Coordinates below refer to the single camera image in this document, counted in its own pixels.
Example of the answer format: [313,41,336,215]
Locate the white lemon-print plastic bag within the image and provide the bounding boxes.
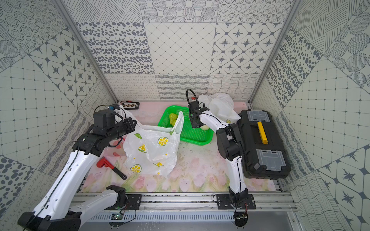
[123,112,184,178]

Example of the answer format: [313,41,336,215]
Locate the pink peach-print plastic bag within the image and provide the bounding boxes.
[102,136,126,157]

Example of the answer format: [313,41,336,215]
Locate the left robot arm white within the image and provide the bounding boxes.
[17,104,137,231]

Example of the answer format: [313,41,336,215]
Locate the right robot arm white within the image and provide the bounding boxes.
[186,89,249,208]

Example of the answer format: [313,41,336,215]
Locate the black terminal strip block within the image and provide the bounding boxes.
[119,101,140,110]

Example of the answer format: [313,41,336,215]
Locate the pale pear in tray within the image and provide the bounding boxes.
[200,125,210,131]

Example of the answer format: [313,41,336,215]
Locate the green pear in tray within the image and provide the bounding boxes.
[169,113,178,127]

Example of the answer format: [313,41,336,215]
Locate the green plastic basket tray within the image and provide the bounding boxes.
[158,105,214,146]

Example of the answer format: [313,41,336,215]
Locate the plain white plastic bag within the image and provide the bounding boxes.
[198,92,241,124]

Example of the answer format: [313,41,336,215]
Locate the red black pipe wrench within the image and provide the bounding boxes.
[96,157,127,180]

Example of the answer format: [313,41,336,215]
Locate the floral pink table mat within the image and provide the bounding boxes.
[80,100,277,193]

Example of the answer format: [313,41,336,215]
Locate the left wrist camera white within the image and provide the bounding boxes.
[108,105,122,115]

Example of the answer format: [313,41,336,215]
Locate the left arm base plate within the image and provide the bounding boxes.
[106,194,142,210]

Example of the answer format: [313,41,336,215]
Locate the black toolbox yellow handle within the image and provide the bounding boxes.
[237,109,291,180]

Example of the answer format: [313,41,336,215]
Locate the aluminium mounting rail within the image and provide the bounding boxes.
[57,192,298,214]

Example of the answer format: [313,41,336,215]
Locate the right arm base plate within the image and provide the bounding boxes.
[215,193,256,210]

